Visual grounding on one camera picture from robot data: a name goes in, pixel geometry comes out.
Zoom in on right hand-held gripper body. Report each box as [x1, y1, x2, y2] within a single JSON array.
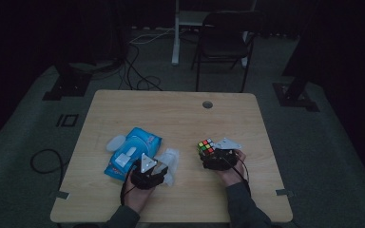
[[203, 137, 242, 172]]

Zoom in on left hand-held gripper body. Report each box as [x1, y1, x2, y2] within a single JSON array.
[[129, 153, 166, 191]]

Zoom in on colourful puzzle cube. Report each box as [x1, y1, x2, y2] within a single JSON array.
[[197, 138, 217, 157]]

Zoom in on white wet wipe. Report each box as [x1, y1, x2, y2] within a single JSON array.
[[155, 147, 181, 187]]

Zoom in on blue wet wipes pack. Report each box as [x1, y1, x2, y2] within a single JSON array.
[[104, 126, 163, 182]]

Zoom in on person's right hand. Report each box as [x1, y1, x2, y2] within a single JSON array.
[[217, 149, 247, 188]]

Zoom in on person's left hand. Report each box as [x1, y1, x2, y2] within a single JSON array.
[[122, 183, 156, 214]]

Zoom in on black stand base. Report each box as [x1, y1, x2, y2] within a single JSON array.
[[272, 47, 320, 112], [42, 61, 93, 102]]

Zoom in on black folding chair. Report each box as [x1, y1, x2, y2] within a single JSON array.
[[190, 10, 264, 93]]

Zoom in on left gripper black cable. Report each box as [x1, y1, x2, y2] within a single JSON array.
[[120, 175, 138, 207]]

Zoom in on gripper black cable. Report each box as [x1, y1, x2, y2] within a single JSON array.
[[120, 175, 138, 207], [232, 156, 252, 196]]

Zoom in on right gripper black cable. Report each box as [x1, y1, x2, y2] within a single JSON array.
[[232, 156, 252, 196]]

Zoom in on black floor cables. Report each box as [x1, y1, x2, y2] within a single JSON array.
[[117, 41, 164, 92]]

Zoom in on white floor cable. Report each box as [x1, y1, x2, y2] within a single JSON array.
[[128, 28, 176, 46]]

